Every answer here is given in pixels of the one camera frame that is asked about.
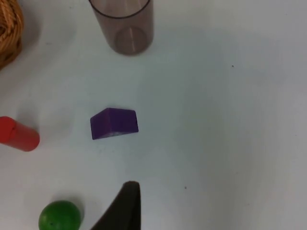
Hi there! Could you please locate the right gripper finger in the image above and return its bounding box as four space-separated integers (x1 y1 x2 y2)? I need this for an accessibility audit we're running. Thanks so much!
90 181 142 230

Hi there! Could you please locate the purple triangular block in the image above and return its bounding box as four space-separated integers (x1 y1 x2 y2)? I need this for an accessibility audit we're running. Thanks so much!
90 107 139 140

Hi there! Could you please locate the pale brown wicker basket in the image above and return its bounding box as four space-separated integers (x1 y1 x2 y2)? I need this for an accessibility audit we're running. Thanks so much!
0 0 24 70

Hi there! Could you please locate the red cylinder block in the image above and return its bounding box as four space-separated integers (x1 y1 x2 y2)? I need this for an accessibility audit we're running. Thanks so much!
0 116 40 152

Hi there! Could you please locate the green ball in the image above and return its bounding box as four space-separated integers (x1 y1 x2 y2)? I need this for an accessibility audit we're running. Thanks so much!
38 200 82 230

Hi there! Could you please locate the clear cup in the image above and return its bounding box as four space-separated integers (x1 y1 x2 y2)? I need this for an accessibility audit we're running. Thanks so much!
88 0 154 56

